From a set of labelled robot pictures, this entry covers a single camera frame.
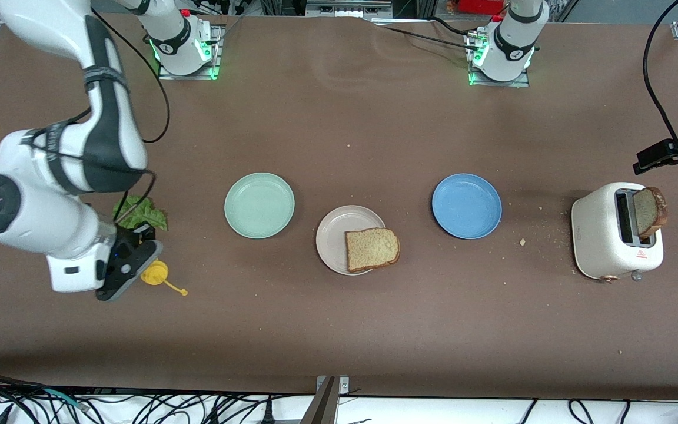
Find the black cable on table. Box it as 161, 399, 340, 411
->
368, 16, 484, 52

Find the teal cable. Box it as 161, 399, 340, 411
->
42, 387, 89, 410

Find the blue plate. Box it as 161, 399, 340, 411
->
431, 173, 503, 240

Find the red box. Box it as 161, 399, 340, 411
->
457, 0, 507, 15

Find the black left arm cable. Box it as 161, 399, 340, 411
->
643, 0, 678, 142

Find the grey metal box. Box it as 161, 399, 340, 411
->
305, 0, 394, 18

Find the aluminium profile bracket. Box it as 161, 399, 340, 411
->
301, 375, 350, 424

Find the mint green plate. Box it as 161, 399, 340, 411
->
224, 172, 295, 240

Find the white toaster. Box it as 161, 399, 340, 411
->
571, 181, 664, 284

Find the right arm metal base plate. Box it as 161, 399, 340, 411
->
158, 24, 225, 81

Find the green lettuce leaf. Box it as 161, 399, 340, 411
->
112, 196, 168, 231

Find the brown bread slice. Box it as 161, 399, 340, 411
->
633, 187, 668, 239
345, 228, 401, 273

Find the yellow mustard squeeze bottle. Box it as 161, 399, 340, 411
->
141, 260, 188, 296

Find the beige plate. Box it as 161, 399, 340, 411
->
316, 205, 387, 276

